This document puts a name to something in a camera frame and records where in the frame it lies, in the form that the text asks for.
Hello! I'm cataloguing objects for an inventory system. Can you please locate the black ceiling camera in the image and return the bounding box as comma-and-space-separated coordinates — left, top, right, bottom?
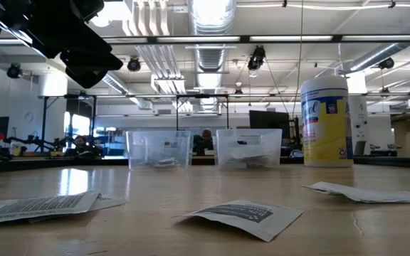
126, 56, 142, 73
378, 57, 395, 70
6, 63, 23, 80

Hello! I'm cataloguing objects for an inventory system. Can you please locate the white cylindrical duct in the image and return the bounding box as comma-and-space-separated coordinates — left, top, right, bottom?
37, 73, 69, 97

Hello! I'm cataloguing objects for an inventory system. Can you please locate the clear plastic bin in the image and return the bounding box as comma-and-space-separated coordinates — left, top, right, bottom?
215, 127, 283, 170
125, 129, 191, 171

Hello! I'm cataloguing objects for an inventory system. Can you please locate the Lysol wipes canister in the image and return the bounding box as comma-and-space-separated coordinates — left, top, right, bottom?
300, 75, 354, 168

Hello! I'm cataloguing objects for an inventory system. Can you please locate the overhead camera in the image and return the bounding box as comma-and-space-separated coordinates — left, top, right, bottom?
246, 45, 266, 71

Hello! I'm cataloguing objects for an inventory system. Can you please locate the silver ceiling duct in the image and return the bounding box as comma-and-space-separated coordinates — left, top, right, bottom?
186, 0, 238, 111

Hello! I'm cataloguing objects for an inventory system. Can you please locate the black monitor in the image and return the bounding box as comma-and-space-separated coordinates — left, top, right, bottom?
249, 110, 290, 129

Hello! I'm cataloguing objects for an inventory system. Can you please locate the white pillar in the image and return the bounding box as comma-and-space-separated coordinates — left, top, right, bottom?
347, 94, 369, 157

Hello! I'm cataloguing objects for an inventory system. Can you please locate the black background rig frame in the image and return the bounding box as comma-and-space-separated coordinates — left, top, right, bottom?
175, 93, 230, 131
37, 92, 98, 154

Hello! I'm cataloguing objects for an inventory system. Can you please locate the person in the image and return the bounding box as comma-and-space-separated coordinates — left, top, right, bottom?
192, 129, 215, 156
72, 134, 89, 149

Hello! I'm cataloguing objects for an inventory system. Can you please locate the green striped bandage packet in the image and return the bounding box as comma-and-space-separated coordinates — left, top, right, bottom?
139, 157, 182, 169

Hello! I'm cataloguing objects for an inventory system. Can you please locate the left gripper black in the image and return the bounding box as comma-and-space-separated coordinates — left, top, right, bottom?
0, 0, 124, 90

